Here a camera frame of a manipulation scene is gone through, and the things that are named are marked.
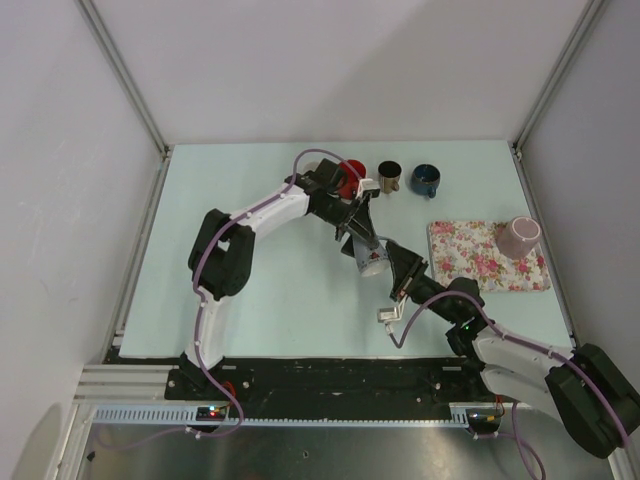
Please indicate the right aluminium frame post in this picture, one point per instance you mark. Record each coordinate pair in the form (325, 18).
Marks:
(575, 43)

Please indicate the red mug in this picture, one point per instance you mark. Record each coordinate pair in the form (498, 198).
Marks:
(354, 171)

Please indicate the floral tray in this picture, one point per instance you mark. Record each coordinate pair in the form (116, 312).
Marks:
(469, 249)

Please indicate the aluminium frame post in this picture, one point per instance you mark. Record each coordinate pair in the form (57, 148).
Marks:
(575, 43)
(117, 64)

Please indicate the blue mug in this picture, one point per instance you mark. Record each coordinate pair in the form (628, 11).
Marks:
(425, 180)

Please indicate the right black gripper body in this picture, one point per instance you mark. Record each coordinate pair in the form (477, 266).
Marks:
(415, 286)

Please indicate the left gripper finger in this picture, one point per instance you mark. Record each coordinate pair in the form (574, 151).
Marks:
(348, 248)
(361, 226)

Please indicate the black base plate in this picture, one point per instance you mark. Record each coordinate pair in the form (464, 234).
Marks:
(310, 389)

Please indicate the grey mug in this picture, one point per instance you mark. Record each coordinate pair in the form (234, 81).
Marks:
(371, 261)

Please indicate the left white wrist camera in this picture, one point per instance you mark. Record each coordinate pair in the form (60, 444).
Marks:
(367, 187)

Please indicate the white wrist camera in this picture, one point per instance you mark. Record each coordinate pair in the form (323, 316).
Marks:
(389, 316)
(367, 187)

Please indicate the brown patterned mug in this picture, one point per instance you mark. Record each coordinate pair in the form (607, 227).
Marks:
(389, 173)

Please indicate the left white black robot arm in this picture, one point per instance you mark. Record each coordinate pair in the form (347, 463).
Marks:
(221, 258)

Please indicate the left aluminium frame post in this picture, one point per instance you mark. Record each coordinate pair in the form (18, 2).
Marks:
(117, 64)

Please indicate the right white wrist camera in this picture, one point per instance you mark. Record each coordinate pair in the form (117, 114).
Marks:
(389, 316)

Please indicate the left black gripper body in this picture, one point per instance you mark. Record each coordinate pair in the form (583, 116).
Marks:
(352, 209)

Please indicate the lilac mug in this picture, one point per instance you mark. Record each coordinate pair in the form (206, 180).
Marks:
(518, 237)

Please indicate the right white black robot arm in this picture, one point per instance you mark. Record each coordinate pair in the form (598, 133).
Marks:
(582, 387)

